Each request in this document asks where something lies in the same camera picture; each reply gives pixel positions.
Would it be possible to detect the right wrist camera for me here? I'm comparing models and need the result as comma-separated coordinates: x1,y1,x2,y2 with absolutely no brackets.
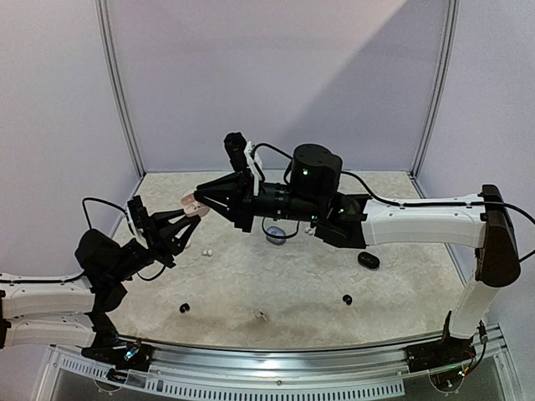
223,132,265,182

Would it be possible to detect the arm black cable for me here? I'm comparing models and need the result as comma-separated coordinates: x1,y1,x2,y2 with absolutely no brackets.
0,197,168,285
252,142,535,265

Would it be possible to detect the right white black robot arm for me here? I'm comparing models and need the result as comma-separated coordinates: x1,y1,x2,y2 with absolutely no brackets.
194,142,521,364

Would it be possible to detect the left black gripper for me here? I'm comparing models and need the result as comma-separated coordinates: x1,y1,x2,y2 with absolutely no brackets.
109,207,199,282

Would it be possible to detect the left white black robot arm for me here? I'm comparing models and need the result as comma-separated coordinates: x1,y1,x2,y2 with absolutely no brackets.
1,206,208,363

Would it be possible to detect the left aluminium corner post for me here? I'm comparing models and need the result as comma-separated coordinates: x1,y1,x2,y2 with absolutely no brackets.
95,0,146,180

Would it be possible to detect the white stem earbud front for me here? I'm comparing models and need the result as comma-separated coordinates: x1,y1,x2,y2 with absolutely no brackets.
254,310,268,322

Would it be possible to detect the aluminium front rail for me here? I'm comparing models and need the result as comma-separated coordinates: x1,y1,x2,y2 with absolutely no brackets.
33,321,519,401

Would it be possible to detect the black earbud charging case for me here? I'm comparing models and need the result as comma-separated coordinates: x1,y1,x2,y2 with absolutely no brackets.
357,251,380,271

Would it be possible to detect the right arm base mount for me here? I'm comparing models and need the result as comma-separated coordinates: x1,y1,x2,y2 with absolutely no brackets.
404,331,476,373

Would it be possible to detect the right aluminium corner post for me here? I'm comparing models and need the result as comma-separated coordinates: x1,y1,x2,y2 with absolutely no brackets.
409,0,460,180

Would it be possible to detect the black earbud right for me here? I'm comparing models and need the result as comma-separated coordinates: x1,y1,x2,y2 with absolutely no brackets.
342,294,353,306

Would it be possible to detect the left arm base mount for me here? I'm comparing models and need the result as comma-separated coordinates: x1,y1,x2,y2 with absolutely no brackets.
81,333,155,372

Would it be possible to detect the aluminium corner post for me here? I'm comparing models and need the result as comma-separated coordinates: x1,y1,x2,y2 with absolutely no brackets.
409,0,460,180
95,0,146,180

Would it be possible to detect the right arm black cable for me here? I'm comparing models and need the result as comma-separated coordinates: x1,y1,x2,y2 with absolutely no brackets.
252,142,535,265

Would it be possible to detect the blue earbud charging case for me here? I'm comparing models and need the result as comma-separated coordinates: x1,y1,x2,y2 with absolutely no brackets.
265,226,287,246

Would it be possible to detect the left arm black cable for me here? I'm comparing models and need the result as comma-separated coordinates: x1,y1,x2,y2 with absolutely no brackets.
0,197,168,285

